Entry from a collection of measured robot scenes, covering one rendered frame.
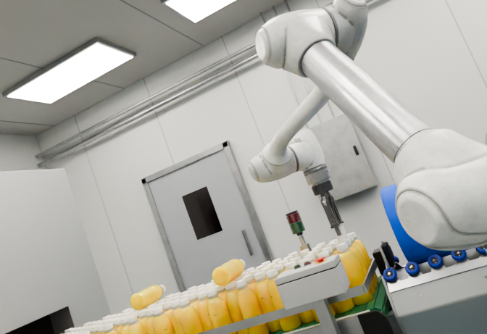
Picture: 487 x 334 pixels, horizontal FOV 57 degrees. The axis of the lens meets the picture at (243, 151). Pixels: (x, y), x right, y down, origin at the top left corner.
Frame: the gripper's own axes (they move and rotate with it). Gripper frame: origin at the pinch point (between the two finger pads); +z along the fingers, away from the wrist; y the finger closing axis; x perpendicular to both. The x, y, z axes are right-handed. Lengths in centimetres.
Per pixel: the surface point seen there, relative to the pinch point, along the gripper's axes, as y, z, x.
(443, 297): -11.9, 27.0, -25.0
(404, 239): -12.3, 6.5, -21.1
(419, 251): -10.1, 11.7, -23.7
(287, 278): -32.0, 3.7, 14.2
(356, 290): -19.0, 16.0, -1.5
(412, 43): 325, -123, -76
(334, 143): 301, -56, 32
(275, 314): -18.7, 15.9, 27.4
